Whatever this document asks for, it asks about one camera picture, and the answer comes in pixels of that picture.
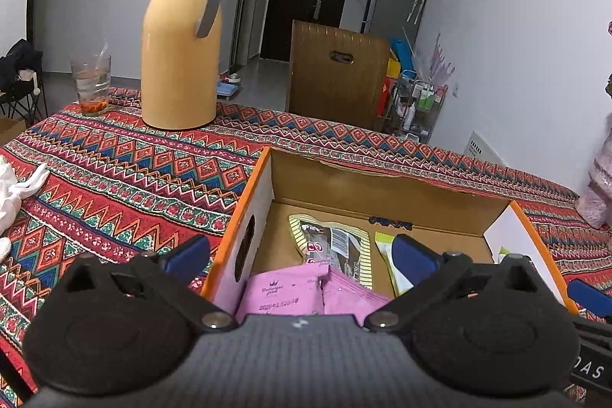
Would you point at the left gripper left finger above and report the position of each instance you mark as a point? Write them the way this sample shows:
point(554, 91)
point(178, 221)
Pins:
point(179, 266)

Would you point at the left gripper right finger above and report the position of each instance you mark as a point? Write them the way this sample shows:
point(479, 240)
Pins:
point(422, 266)

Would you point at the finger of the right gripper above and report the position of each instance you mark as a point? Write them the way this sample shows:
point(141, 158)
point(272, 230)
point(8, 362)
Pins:
point(593, 300)

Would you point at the green white snack packet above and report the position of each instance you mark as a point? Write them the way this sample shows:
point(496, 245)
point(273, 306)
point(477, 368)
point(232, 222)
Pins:
point(400, 283)

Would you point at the orange cardboard snack box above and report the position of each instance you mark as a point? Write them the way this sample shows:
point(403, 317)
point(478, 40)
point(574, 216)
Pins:
point(257, 237)

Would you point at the striped yellow snack packet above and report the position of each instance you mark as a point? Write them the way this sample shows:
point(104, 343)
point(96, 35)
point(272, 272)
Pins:
point(345, 248)

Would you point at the pink snack packet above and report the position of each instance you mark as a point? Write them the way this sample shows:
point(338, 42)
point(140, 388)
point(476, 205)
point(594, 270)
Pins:
point(343, 296)
point(290, 291)

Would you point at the pink textured vase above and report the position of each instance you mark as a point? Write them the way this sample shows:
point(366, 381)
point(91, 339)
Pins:
point(594, 204)

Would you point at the colourful patterned tablecloth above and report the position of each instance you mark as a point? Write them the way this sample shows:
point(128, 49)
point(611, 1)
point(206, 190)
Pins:
point(88, 333)

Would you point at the white cloth glove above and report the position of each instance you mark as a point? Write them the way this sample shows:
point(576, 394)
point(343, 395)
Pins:
point(13, 193)

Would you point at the glass cup with drink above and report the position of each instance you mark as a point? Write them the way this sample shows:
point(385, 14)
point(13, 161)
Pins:
point(92, 78)

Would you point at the wooden chair back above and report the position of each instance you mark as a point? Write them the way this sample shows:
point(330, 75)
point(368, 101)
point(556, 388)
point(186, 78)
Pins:
point(336, 74)

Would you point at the cardboard box on floor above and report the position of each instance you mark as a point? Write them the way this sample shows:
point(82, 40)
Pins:
point(10, 129)

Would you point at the yellow thermos jug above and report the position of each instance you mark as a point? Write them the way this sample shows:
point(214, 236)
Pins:
point(180, 53)

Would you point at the black folding chair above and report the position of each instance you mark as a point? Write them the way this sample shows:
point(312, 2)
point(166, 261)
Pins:
point(22, 85)

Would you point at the wire storage cart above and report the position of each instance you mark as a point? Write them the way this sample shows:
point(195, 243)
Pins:
point(413, 108)

